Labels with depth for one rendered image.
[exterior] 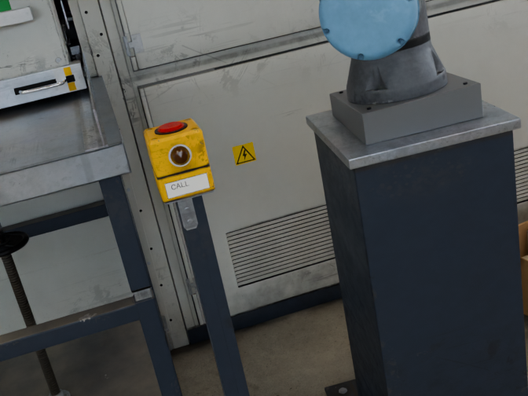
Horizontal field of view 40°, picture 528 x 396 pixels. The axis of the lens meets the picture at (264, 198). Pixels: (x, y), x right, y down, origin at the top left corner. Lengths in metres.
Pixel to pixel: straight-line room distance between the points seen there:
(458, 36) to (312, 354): 1.00
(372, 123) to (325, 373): 0.89
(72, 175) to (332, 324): 1.13
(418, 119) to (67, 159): 0.62
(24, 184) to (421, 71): 0.72
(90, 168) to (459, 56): 1.26
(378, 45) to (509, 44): 1.18
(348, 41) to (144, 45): 0.87
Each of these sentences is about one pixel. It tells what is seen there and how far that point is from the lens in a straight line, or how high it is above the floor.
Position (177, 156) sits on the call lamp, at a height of 0.87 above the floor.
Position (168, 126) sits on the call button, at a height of 0.91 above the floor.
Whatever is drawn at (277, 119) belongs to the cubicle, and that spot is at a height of 0.62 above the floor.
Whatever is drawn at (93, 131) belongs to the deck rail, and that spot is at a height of 0.85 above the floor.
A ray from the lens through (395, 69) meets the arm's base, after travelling 1.33.
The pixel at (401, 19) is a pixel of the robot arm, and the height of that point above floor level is 0.98.
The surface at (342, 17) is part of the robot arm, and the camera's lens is 1.14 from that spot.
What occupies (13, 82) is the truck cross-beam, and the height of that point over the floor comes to 0.92.
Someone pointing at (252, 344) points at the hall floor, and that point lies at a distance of 2.17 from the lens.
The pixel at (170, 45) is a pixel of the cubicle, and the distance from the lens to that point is 1.93.
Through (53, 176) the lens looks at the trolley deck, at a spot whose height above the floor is 0.82.
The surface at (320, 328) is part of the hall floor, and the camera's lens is 2.18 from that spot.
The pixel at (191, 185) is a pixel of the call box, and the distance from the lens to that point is 1.07.
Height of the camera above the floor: 1.18
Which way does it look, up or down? 22 degrees down
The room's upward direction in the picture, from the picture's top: 11 degrees counter-clockwise
